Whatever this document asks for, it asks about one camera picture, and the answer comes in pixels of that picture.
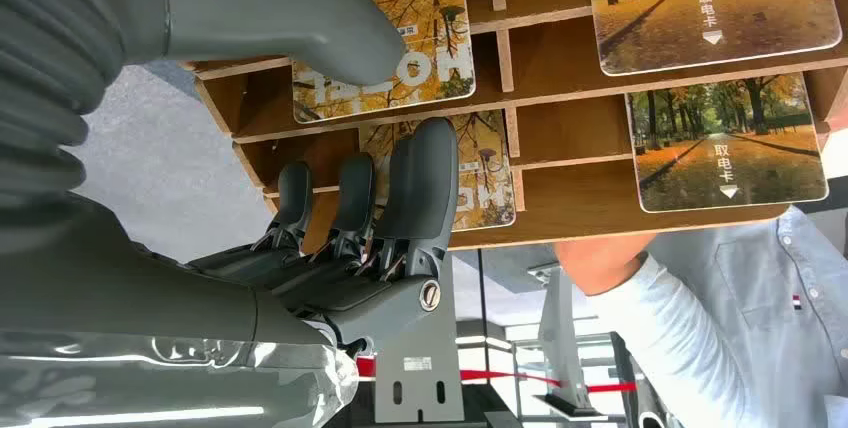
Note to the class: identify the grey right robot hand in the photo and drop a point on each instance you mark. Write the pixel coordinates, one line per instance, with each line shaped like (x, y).
(132, 292)

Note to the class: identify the yellow tree hotel card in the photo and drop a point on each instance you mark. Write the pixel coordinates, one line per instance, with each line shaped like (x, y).
(437, 21)
(484, 173)

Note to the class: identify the wooden card rack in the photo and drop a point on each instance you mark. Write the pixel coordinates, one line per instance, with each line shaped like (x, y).
(563, 127)

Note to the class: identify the park path power card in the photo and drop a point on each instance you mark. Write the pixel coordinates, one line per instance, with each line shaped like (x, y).
(715, 8)
(729, 153)

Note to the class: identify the person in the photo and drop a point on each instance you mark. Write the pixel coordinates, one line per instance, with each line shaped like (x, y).
(762, 292)

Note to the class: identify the ribbed grey right arm sleeve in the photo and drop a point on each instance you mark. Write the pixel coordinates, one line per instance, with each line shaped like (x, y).
(46, 67)

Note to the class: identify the thin black pole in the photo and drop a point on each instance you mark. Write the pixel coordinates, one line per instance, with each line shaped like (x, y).
(483, 292)

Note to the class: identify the red barrier tape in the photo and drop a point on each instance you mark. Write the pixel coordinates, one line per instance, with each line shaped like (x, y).
(503, 376)

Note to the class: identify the grey metal stand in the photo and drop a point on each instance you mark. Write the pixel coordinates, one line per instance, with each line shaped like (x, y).
(563, 339)

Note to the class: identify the grey metal bracket plate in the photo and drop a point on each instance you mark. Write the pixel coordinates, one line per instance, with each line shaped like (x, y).
(424, 378)

